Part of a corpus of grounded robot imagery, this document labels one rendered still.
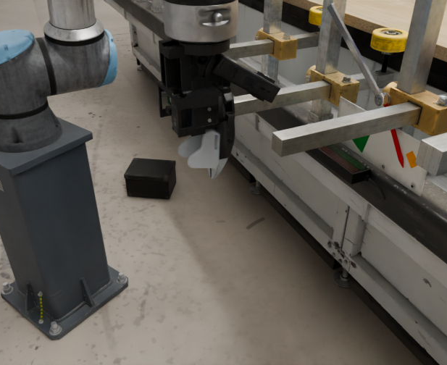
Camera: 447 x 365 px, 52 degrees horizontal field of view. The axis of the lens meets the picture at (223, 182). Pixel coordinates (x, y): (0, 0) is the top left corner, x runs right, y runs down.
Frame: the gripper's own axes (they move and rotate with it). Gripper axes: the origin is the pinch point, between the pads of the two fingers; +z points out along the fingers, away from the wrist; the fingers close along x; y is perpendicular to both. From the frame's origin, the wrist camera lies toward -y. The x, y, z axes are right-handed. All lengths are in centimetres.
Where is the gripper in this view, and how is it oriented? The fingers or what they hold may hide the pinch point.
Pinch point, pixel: (216, 169)
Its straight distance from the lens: 69.1
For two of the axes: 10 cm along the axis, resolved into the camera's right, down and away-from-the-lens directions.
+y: -8.9, 2.4, -3.8
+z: 0.0, 8.4, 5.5
